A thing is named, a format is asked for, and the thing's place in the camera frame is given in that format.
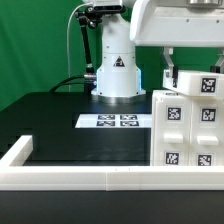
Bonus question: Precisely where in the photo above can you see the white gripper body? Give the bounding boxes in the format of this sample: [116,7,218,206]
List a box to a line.
[130,0,224,48]

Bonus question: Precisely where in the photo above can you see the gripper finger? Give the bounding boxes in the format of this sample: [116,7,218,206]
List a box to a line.
[210,49,224,72]
[163,47,178,87]

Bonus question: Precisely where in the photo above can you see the small white cabinet block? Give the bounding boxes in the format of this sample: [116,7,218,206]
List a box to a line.
[163,70,224,98]

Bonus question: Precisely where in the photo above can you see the white door panel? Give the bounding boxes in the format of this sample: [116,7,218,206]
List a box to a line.
[155,95,191,166]
[189,98,224,166]

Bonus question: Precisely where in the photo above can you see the white cabinet body box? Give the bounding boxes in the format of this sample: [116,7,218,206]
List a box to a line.
[150,90,215,166]

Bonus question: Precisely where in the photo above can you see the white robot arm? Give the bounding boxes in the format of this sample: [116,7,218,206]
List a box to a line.
[83,0,224,104]

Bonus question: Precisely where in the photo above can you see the black camera on mount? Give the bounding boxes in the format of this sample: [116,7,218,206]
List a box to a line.
[93,0,124,13]

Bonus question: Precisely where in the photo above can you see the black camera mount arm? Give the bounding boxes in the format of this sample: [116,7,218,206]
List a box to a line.
[75,6,100,79]

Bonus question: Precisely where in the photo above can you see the white thin cable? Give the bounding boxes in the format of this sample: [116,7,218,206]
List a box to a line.
[66,3,88,93]

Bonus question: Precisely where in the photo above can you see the white flat base plate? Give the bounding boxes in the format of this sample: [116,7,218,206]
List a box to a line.
[75,114,152,128]

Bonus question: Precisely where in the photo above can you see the black cable bundle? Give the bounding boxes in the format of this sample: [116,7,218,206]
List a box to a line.
[49,75,88,93]

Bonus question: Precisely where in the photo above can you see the white U-shaped frame wall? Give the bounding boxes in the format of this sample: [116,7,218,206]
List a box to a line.
[0,135,224,191]

